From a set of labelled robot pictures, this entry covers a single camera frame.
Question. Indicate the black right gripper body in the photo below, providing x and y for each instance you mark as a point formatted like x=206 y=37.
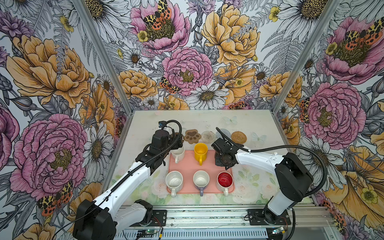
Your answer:
x=233 y=165

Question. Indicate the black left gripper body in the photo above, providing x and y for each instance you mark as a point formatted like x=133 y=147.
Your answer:
x=174 y=143

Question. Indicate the black mug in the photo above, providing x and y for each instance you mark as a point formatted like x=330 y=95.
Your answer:
x=223 y=160

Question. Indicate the light blue woven coaster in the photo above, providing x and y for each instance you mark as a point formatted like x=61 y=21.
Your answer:
x=225 y=132

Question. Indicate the round tan wicker coaster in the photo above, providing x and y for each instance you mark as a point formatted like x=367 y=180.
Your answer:
x=238 y=137

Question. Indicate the white multicolour woven coaster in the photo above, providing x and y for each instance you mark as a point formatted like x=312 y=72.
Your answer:
x=208 y=137

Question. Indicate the yellow mug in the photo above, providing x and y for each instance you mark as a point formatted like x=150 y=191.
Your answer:
x=200 y=153

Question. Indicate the cork paw print coaster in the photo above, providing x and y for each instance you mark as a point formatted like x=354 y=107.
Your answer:
x=192 y=136

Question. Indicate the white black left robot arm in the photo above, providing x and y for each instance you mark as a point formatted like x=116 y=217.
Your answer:
x=102 y=218

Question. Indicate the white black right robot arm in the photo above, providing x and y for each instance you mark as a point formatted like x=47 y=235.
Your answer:
x=293 y=177

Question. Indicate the white mug red inside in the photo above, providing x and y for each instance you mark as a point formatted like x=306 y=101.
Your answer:
x=224 y=182

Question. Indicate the pink rectangular tray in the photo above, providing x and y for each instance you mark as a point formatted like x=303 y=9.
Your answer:
x=188 y=166

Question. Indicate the small green circuit board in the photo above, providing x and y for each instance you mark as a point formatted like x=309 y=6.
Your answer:
x=149 y=234

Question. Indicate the white mug purple handle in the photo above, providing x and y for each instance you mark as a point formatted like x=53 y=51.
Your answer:
x=201 y=180

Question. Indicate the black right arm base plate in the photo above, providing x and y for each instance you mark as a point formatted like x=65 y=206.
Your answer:
x=265 y=217

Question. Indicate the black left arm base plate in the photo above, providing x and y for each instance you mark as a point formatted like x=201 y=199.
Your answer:
x=154 y=218

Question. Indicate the white vented cable duct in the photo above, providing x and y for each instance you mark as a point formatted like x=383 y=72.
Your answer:
x=201 y=234

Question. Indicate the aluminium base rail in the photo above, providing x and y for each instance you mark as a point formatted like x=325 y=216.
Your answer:
x=204 y=217

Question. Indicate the aluminium corner post right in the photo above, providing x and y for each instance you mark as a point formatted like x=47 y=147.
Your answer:
x=323 y=23

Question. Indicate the aluminium corner post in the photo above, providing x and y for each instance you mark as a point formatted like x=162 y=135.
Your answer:
x=323 y=23
x=97 y=41

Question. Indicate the aluminium corner post left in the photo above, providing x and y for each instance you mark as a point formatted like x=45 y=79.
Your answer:
x=97 y=41

